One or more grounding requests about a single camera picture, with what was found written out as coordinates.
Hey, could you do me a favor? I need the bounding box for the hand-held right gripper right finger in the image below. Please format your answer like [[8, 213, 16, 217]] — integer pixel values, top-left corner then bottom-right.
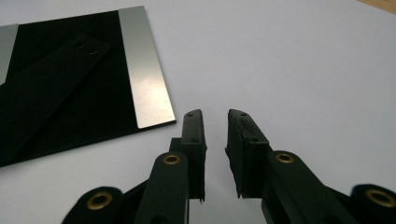
[[224, 108, 274, 199]]

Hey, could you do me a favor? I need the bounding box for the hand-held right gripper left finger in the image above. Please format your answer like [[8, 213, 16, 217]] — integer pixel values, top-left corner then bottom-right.
[[169, 108, 208, 201]]

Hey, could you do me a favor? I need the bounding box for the silver photo frame black back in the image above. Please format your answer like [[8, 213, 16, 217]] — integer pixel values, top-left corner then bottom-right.
[[0, 5, 177, 168]]

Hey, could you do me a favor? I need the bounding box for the black photo frame stand strut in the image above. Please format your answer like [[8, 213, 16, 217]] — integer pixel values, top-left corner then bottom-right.
[[0, 34, 112, 158]]

